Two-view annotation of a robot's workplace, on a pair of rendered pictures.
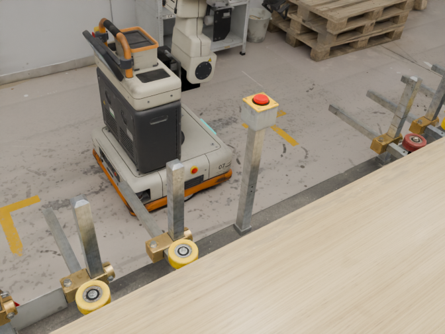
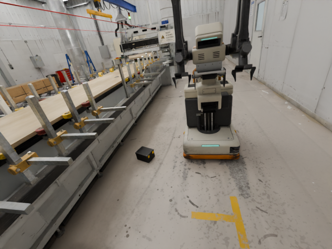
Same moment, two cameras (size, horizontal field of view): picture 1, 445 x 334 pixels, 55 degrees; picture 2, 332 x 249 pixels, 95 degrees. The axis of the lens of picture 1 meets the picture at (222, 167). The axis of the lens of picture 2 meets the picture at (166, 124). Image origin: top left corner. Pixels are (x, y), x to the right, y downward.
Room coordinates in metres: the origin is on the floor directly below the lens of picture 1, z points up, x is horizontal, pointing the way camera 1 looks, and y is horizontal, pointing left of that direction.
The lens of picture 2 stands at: (2.95, -1.05, 1.31)
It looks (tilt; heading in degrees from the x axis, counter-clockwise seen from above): 28 degrees down; 142
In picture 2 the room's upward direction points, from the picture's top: 10 degrees counter-clockwise
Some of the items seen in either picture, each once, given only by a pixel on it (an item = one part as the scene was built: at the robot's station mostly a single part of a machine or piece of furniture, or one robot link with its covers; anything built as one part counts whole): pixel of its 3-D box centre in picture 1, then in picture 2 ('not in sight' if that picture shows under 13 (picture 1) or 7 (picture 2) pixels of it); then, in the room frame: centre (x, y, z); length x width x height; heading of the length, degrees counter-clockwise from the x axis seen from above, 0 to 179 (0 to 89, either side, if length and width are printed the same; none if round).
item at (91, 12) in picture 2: not in sight; (101, 14); (-4.05, 2.20, 2.65); 1.71 x 0.09 x 0.32; 127
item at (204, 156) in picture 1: (161, 153); (208, 136); (1.99, 0.38, 0.16); 0.67 x 0.64 x 0.25; 127
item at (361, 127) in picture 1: (367, 132); (106, 109); (1.46, -0.59, 0.81); 0.43 x 0.03 x 0.04; 37
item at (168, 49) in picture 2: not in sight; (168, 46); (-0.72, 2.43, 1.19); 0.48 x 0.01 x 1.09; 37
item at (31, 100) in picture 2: not in sight; (49, 130); (1.72, -1.07, 0.91); 0.04 x 0.04 x 0.48; 37
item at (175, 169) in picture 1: (175, 224); (131, 80); (0.81, 0.12, 0.88); 0.04 x 0.04 x 0.48; 37
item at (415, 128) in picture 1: (424, 124); (81, 123); (1.56, -0.86, 0.81); 0.14 x 0.06 x 0.05; 127
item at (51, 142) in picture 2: not in sight; (58, 138); (1.71, -1.06, 0.83); 0.14 x 0.06 x 0.05; 127
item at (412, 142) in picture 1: (410, 150); (87, 107); (1.31, -0.71, 0.85); 0.08 x 0.08 x 0.11
